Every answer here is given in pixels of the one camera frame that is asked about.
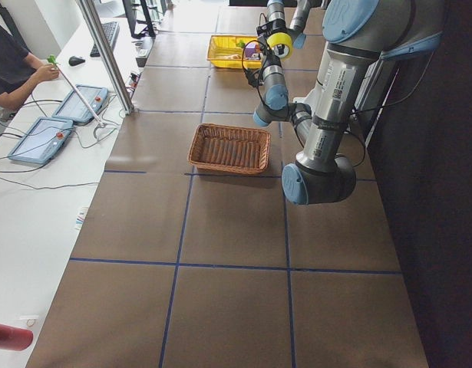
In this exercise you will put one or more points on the teach pendant tablet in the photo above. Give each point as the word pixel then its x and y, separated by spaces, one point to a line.
pixel 42 141
pixel 73 108

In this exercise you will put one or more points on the white reaching stick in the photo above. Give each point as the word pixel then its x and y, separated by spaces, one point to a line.
pixel 52 59

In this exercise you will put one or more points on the black computer mouse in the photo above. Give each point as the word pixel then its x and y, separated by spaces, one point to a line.
pixel 75 61

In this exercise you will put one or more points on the aluminium frame post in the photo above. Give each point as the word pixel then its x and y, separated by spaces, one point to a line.
pixel 93 23

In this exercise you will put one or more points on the seated person dark shirt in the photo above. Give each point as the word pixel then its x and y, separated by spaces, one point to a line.
pixel 20 72

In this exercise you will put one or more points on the black keyboard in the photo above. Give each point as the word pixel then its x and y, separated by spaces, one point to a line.
pixel 111 30

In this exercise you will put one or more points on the far teach pendant tablet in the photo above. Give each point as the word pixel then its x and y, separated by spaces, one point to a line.
pixel 73 108

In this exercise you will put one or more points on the brown wicker basket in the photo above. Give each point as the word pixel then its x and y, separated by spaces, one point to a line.
pixel 230 149

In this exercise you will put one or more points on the near teach pendant tablet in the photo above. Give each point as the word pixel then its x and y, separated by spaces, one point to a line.
pixel 42 141

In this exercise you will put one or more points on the red cylinder bottle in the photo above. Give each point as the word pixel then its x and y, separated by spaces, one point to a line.
pixel 14 338

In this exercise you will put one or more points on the purple toy block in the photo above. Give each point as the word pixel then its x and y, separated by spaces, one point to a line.
pixel 252 51

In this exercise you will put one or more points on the yellow plastic woven basket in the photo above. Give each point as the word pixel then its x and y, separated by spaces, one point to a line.
pixel 226 51

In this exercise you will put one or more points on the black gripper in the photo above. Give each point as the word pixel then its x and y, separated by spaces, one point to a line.
pixel 268 57

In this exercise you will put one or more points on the black monitor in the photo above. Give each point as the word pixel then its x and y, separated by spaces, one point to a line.
pixel 139 19

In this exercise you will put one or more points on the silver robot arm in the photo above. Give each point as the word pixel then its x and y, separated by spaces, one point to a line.
pixel 291 35
pixel 358 33

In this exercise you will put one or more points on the yellow tape roll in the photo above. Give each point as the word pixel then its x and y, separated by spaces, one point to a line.
pixel 280 44

